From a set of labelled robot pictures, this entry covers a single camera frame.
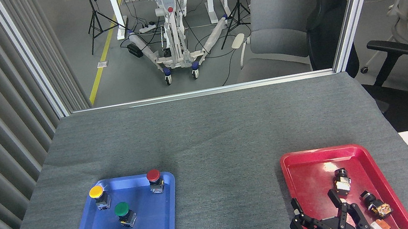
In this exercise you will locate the grey office chair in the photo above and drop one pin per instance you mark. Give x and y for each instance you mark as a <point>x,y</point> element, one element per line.
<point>277,31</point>

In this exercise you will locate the red push button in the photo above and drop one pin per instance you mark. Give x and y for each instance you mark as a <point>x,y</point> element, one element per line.
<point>153,175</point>

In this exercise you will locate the yellow push button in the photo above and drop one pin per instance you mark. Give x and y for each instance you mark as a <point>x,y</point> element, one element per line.
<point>96,191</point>

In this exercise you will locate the black silver selector switch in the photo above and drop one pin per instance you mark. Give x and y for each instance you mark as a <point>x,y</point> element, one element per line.
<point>342,182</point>

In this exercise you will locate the green push button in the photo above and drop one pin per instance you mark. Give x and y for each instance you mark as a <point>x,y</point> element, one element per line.
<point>122,209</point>

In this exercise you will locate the black amber selector switch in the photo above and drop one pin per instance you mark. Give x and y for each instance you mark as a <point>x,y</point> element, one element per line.
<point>376,203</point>

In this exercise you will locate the black power adapter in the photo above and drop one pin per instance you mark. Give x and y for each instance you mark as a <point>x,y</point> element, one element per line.
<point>135,50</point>

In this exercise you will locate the white stand on wheels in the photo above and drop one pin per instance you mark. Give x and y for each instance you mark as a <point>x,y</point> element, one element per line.
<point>168,0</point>

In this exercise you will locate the white power strip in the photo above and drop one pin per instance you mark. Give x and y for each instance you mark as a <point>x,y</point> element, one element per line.
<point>147,28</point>

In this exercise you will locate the black tripod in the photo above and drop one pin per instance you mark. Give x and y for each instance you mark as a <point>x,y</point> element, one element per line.
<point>238,5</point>
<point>94,18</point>

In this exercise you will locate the red plastic tray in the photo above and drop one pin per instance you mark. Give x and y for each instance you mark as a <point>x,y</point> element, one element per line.
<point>312,179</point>

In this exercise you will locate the metal floor outlet plate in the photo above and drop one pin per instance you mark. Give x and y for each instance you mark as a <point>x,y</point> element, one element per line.
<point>102,64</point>

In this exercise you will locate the silver frame rail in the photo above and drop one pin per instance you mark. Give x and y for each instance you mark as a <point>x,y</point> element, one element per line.
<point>204,92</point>

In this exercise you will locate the white orange switch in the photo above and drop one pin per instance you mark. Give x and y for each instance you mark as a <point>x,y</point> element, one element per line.
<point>382,227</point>

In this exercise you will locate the silver frame post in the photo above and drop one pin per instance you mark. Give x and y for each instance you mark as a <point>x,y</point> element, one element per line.
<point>26,57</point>
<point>355,2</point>

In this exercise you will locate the white table leg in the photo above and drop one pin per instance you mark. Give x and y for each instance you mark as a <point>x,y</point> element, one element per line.
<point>211,3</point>
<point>118,17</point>

